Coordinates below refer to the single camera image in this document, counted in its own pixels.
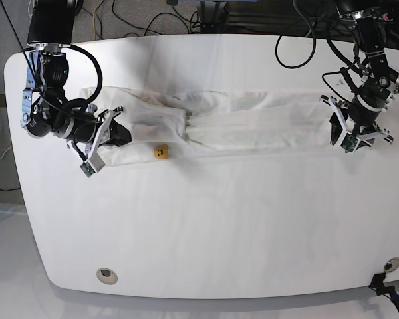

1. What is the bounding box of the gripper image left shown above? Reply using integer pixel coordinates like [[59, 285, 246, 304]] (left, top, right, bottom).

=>
[[66, 105, 132, 162]]

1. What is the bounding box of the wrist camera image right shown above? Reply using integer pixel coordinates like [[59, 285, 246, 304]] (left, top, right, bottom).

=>
[[340, 133, 359, 153]]

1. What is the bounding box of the white printed T-shirt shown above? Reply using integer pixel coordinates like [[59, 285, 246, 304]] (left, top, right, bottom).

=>
[[94, 87, 333, 166]]

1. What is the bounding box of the table grommet hole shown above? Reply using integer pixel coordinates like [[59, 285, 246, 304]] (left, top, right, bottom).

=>
[[384, 257, 399, 273], [96, 268, 118, 285]]

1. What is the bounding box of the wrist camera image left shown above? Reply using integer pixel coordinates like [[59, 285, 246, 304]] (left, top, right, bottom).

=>
[[80, 154, 105, 178]]

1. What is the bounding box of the black clamp with cable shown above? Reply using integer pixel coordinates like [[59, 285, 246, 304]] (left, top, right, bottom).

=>
[[368, 273, 399, 313]]

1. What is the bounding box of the left table grommet hole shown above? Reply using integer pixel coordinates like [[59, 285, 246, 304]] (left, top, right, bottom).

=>
[[96, 268, 118, 285]]

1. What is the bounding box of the right table grommet hole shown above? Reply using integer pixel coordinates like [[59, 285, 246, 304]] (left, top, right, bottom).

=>
[[384, 257, 399, 273]]

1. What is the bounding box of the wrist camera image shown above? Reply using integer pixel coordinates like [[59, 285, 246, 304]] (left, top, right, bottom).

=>
[[80, 154, 105, 178], [340, 133, 359, 153]]

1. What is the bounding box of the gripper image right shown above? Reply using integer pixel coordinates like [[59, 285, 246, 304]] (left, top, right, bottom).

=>
[[320, 95, 394, 147]]

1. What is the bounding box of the black aluminium frame stand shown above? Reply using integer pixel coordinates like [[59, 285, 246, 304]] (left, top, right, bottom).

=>
[[196, 1, 309, 37]]

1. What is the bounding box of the yellow floor cable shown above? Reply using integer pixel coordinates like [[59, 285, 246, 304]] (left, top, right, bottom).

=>
[[91, 0, 104, 41]]

